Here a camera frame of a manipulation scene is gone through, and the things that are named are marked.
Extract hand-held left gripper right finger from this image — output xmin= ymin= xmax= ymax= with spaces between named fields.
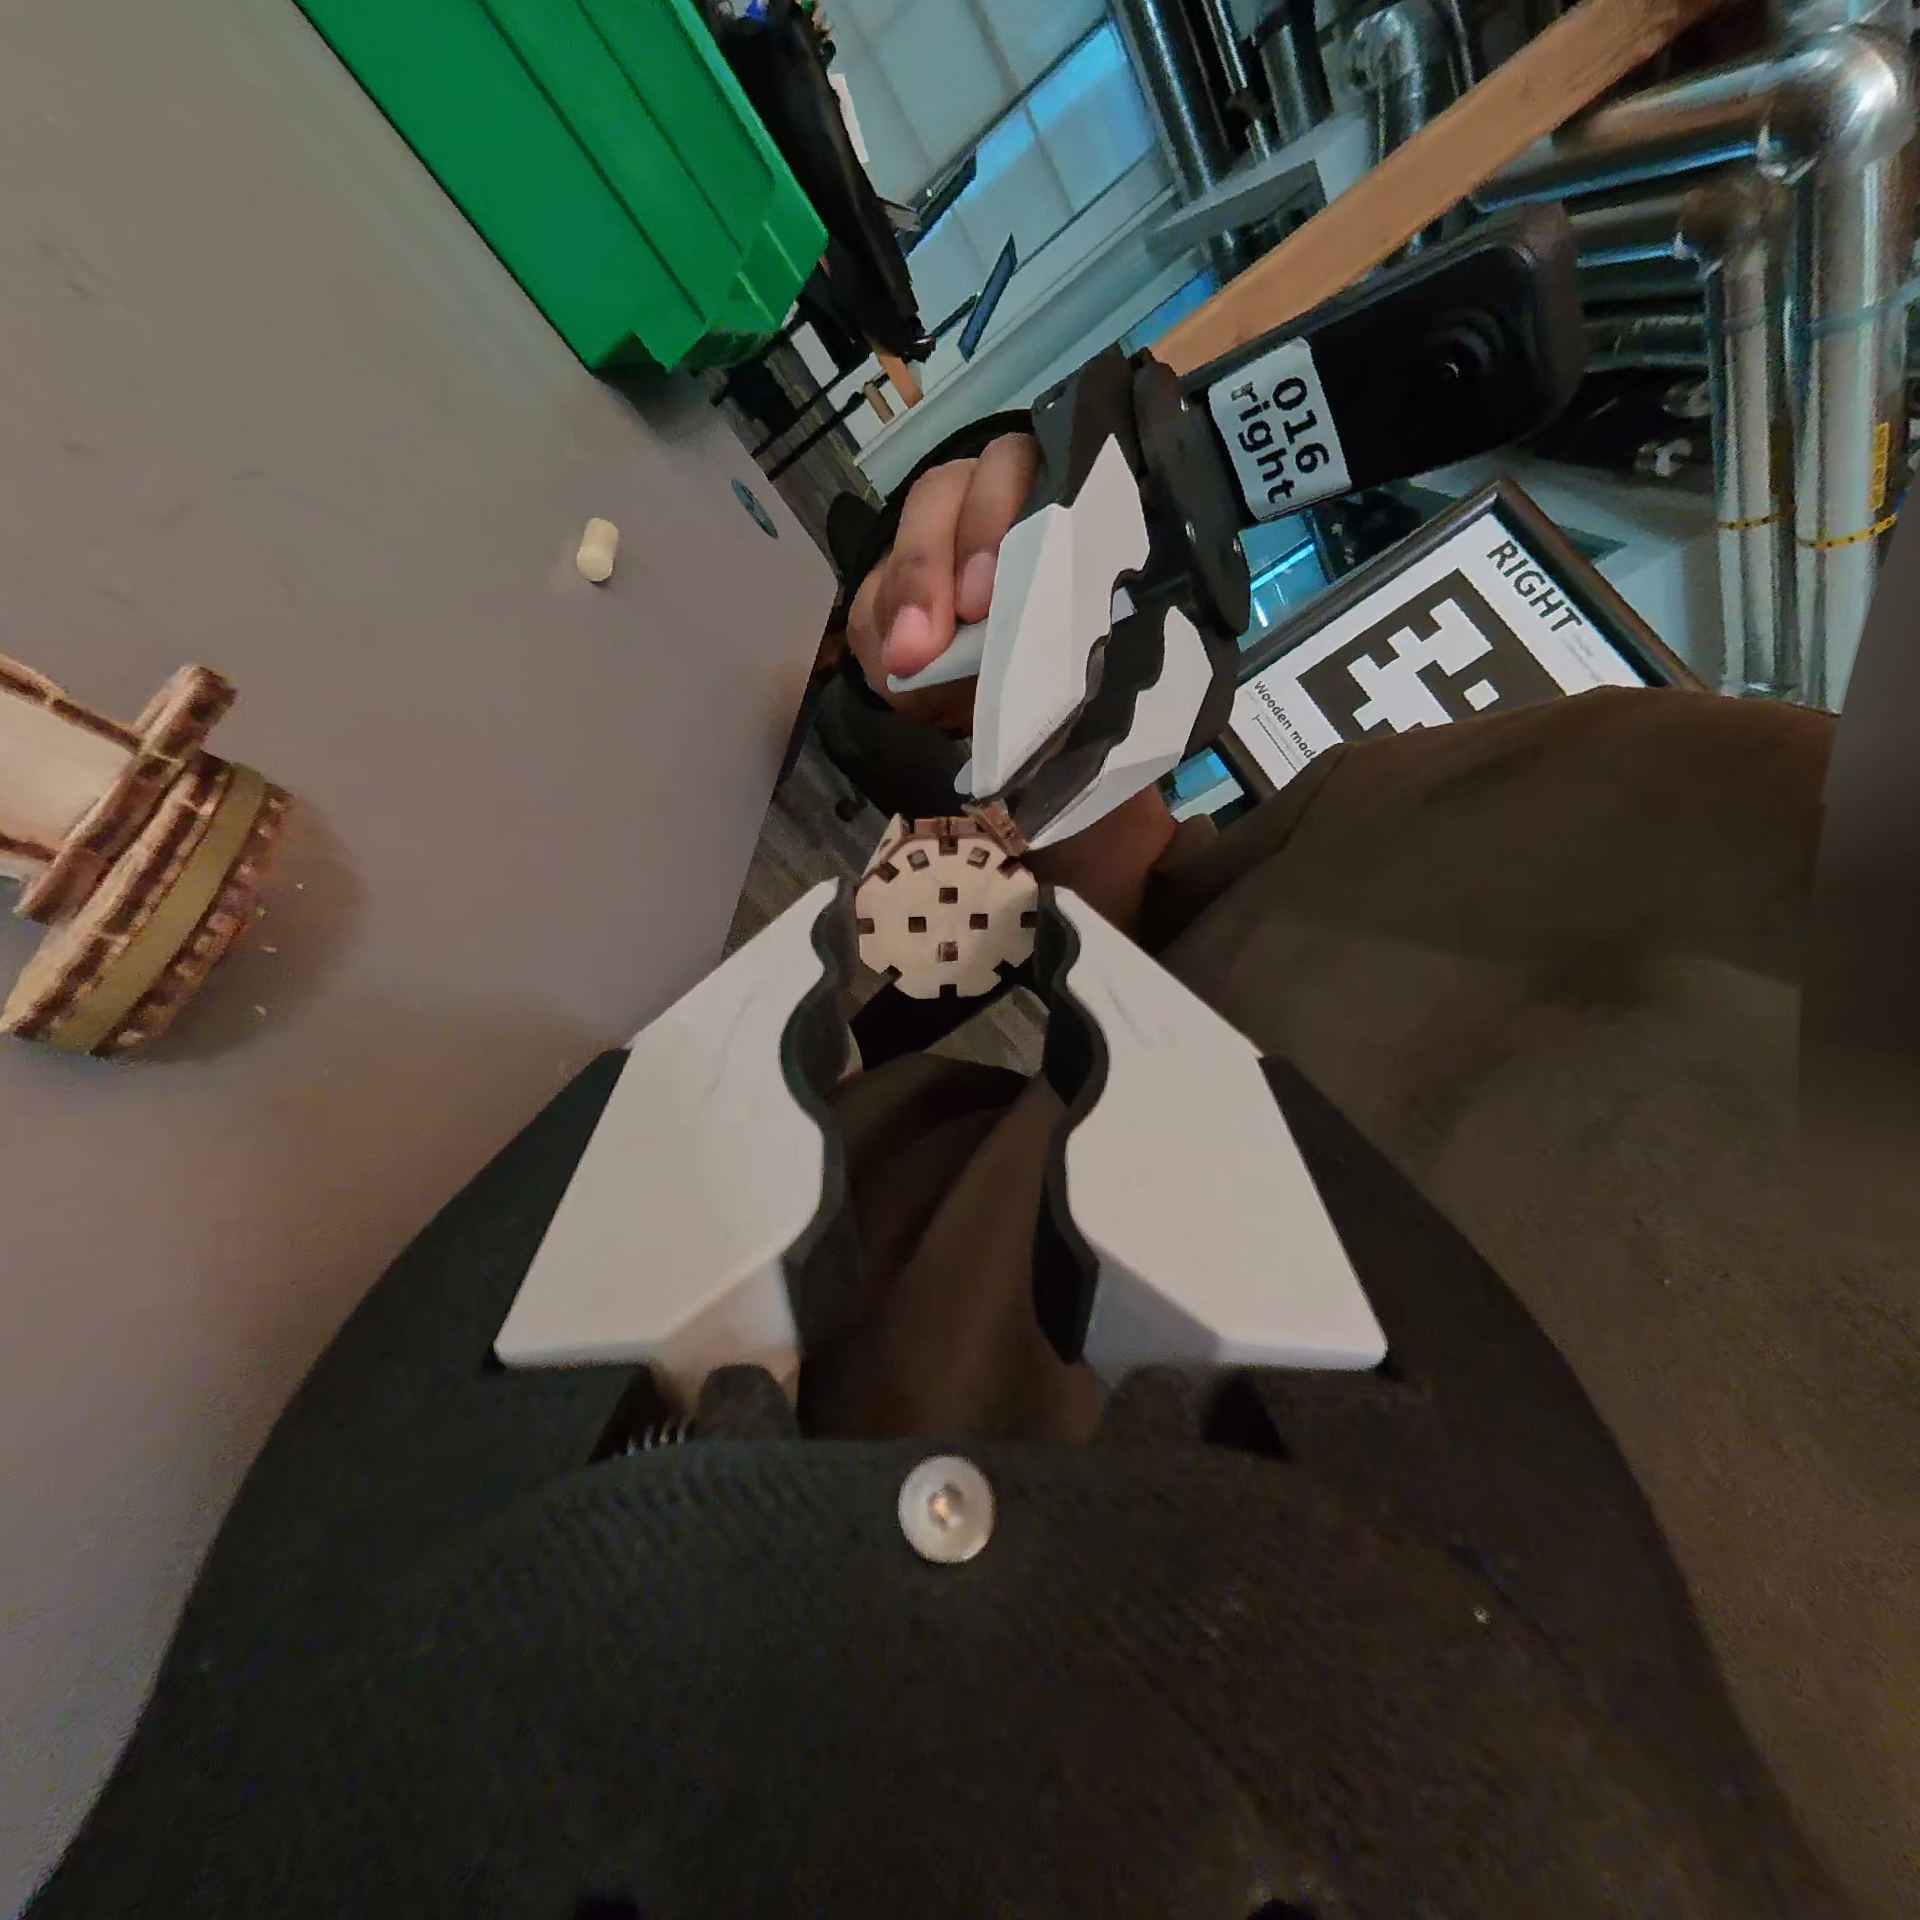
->
xmin=1030 ymin=885 xmax=1392 ymax=1396

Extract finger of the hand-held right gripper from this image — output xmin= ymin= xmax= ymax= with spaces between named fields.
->
xmin=952 ymin=439 xmax=1164 ymax=805
xmin=1027 ymin=599 xmax=1220 ymax=848

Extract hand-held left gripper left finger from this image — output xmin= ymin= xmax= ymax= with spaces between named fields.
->
xmin=491 ymin=880 xmax=868 ymax=1404

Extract wooden gear wheel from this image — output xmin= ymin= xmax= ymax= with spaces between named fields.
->
xmin=853 ymin=808 xmax=1047 ymax=1004

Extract grey desk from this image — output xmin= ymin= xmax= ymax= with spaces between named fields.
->
xmin=0 ymin=0 xmax=841 ymax=1920

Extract person's right hand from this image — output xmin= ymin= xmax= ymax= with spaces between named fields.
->
xmin=844 ymin=439 xmax=1052 ymax=740

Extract wooden beam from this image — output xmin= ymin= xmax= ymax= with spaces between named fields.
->
xmin=1148 ymin=0 xmax=1728 ymax=393

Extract framed marker sign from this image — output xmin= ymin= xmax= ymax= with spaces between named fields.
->
xmin=1200 ymin=477 xmax=1705 ymax=817

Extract large paned window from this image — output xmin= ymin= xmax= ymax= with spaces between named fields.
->
xmin=816 ymin=0 xmax=1187 ymax=376

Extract green plastic bin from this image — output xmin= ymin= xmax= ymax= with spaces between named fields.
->
xmin=293 ymin=0 xmax=829 ymax=376

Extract group of silver duct pipes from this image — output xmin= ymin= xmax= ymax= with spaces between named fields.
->
xmin=1110 ymin=0 xmax=1920 ymax=705

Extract wooden model frame assembly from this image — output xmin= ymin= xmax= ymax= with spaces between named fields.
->
xmin=0 ymin=651 xmax=296 ymax=1059

